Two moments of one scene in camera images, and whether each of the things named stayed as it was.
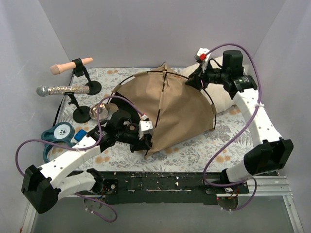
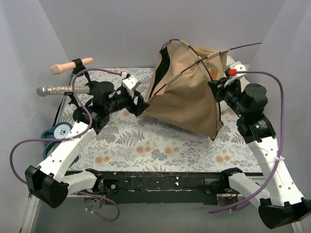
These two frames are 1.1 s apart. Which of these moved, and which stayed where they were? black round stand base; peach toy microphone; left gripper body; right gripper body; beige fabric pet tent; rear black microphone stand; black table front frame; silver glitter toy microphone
Moved: beige fabric pet tent; left gripper body; right gripper body
Stayed: black round stand base; black table front frame; peach toy microphone; silver glitter toy microphone; rear black microphone stand
